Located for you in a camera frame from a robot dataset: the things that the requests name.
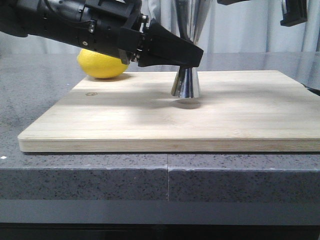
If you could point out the silver double jigger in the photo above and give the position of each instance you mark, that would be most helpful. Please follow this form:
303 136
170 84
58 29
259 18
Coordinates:
191 16

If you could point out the yellow lemon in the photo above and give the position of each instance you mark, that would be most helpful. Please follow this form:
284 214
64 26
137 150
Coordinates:
100 66

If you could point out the wooden cutting board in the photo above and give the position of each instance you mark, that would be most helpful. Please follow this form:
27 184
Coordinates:
238 111

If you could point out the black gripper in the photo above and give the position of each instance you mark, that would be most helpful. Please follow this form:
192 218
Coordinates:
116 31
294 12

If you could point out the grey curtain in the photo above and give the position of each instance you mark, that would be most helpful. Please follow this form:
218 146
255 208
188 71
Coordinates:
251 26

